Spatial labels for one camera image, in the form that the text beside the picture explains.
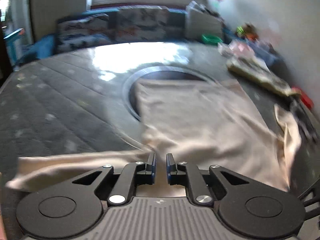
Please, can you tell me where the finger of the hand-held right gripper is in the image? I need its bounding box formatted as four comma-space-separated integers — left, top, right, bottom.
298, 185, 320, 220

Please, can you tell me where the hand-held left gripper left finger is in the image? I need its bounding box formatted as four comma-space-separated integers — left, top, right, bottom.
72, 153, 157, 205

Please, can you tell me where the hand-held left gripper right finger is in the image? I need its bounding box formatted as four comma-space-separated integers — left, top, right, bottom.
166, 154, 250, 205

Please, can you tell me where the beige garment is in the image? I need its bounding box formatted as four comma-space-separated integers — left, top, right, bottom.
6, 79, 303, 193

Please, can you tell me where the pile of folded clothes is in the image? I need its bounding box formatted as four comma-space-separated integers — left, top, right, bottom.
226, 56, 300, 97

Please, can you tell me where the dark grey garment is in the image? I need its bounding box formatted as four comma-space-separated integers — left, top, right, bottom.
289, 97, 318, 143

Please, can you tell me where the round black induction cooker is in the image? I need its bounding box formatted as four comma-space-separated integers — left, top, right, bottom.
122, 65, 218, 123

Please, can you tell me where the red plastic item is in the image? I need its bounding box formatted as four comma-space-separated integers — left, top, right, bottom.
292, 87, 314, 110

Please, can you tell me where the green plastic bowl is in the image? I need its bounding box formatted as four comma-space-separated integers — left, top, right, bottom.
201, 33, 223, 46

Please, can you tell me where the pink plastic bag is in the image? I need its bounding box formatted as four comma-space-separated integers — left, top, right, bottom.
217, 39, 256, 58

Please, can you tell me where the square butterfly print pillow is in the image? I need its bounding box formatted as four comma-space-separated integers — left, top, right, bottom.
114, 6, 171, 42

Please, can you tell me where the clear plastic storage box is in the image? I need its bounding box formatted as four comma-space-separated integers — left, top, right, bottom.
257, 43, 278, 65

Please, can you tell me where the wide butterfly print pillow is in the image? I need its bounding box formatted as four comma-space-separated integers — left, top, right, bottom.
56, 14, 111, 53

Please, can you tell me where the plain grey pillow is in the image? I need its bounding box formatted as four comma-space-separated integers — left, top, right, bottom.
185, 1, 224, 42

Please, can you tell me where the brown teddy bear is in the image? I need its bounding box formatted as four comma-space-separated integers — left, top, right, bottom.
244, 23, 258, 40

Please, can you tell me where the blue sofa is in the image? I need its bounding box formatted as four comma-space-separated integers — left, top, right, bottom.
24, 5, 283, 64

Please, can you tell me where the blue white cabinet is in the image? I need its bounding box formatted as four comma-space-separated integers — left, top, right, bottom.
3, 28, 26, 63

